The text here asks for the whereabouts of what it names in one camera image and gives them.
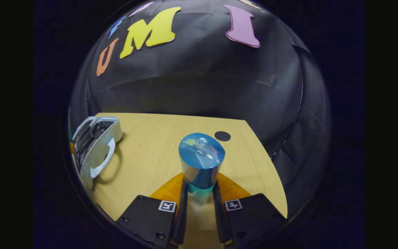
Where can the black backdrop cloth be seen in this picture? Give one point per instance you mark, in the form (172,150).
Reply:
(199,86)

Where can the blue skin care bottle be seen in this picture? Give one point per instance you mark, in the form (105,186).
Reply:
(201,162)

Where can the light blue suitcase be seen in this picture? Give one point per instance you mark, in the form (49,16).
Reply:
(97,155)

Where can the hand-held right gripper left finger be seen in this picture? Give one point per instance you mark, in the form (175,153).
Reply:
(181,214)

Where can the black round desk grommet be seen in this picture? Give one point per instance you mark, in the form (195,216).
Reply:
(222,136)

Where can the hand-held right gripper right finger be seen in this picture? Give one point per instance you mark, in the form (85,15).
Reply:
(219,218)

